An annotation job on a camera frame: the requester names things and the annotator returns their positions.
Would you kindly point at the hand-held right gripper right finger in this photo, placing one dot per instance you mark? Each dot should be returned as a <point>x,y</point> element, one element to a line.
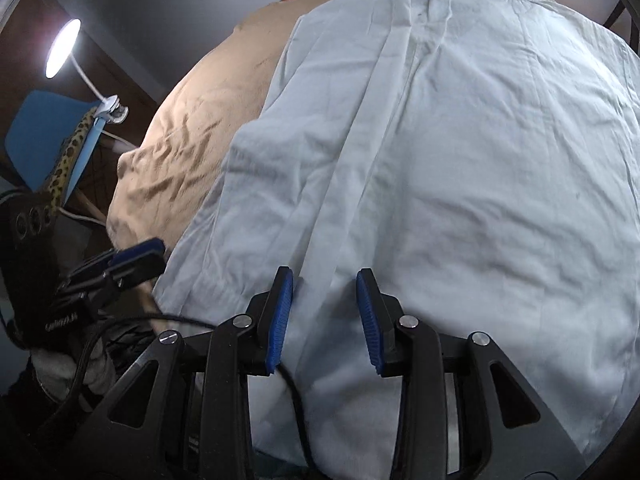
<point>367,320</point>

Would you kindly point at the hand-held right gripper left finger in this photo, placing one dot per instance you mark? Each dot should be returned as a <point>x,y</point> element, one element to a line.
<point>280,320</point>

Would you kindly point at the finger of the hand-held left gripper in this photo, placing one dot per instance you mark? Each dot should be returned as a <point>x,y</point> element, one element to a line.
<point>135,251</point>
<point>140,272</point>

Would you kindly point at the white shirt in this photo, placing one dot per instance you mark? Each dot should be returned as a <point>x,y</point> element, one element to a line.
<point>450,160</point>

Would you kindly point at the person's left hand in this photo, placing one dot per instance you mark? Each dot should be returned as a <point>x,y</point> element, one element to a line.
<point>55,367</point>

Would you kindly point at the leopard print cloth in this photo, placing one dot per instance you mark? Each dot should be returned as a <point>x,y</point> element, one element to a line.
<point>67,160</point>

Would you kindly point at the blue chair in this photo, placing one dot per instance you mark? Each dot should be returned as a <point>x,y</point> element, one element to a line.
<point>40,135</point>

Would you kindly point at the beige bed sheet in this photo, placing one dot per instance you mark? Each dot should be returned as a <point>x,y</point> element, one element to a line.
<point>210,100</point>

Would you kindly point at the white gooseneck clamp lamp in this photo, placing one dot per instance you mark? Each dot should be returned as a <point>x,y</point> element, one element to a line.
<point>63,47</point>

